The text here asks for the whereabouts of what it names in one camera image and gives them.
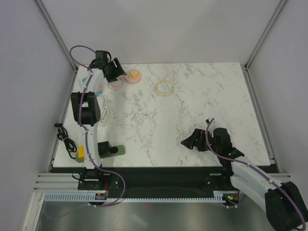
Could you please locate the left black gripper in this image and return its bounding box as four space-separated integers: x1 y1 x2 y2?
105 58 126 83

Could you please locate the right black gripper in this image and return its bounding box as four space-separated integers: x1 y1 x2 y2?
180 128 220 154

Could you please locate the round pink power socket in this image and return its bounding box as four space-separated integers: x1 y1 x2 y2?
125 69 141 84

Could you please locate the yellow charger plug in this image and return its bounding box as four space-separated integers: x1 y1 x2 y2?
130 69 141 81

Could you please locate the teal power strip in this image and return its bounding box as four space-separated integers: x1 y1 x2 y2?
82 77 103 97

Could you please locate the yellow charger cable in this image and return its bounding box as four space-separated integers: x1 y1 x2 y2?
133 63 175 97

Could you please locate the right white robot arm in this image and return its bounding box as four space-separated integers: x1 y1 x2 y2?
181 128 308 231

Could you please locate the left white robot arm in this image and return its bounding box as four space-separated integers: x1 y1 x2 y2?
70 51 126 191

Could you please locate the yellow cube socket adapter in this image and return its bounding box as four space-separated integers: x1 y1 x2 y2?
76 146 85 162

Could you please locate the green power strip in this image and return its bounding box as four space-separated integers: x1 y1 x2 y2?
75 145 126 163

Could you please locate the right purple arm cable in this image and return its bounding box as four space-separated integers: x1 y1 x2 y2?
205 117 308 231

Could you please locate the pink coiled socket cable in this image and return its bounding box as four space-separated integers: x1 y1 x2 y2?
108 77 126 90

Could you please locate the white coiled power cable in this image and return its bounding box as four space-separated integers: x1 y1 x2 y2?
99 99 114 127

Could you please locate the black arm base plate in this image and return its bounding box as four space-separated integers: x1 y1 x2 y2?
77 166 248 200

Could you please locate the white slotted cable duct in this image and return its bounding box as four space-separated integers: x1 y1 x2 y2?
44 191 241 202

